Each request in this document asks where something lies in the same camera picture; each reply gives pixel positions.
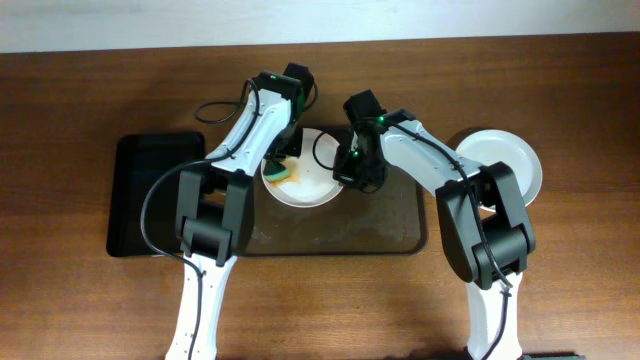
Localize green yellow sponge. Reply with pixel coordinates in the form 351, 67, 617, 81
262, 160, 289, 183

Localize white plate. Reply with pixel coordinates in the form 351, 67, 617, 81
455, 129, 543, 206
262, 128, 343, 208

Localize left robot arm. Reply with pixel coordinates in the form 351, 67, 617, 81
166, 63, 315, 359

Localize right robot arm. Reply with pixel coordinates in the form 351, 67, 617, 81
332, 90, 536, 359

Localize brown plastic serving tray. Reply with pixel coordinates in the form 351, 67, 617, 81
242, 128, 428, 257

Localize black rectangular tray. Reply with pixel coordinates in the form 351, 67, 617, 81
106, 131, 205, 257

